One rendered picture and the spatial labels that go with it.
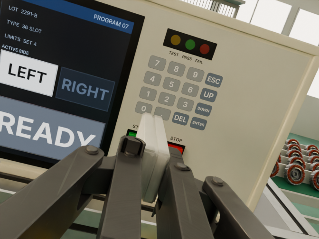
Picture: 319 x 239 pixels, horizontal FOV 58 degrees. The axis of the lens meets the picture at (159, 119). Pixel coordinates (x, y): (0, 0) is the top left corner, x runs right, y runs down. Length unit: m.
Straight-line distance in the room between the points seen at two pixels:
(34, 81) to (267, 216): 0.32
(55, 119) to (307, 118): 7.74
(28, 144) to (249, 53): 0.23
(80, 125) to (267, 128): 0.19
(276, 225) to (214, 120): 0.17
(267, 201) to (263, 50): 0.23
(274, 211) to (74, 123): 0.29
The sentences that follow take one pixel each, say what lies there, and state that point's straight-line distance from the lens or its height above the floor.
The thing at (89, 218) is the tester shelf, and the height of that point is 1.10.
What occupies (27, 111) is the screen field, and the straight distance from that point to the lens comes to 0.30.
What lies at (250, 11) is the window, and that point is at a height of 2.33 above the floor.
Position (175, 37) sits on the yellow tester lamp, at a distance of 0.27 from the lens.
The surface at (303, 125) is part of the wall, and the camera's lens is 7.94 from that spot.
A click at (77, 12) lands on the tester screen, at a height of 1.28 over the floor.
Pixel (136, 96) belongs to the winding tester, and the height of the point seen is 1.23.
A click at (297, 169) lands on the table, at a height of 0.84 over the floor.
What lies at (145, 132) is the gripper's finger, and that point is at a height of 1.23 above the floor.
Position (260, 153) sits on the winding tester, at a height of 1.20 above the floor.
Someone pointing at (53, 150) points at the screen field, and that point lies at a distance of 0.30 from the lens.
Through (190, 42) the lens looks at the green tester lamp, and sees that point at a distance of 0.27.
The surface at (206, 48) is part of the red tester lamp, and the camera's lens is 0.27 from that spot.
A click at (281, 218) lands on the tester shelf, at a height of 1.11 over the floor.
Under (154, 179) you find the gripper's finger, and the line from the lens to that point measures 0.15.
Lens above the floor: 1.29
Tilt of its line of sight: 16 degrees down
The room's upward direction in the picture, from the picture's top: 17 degrees clockwise
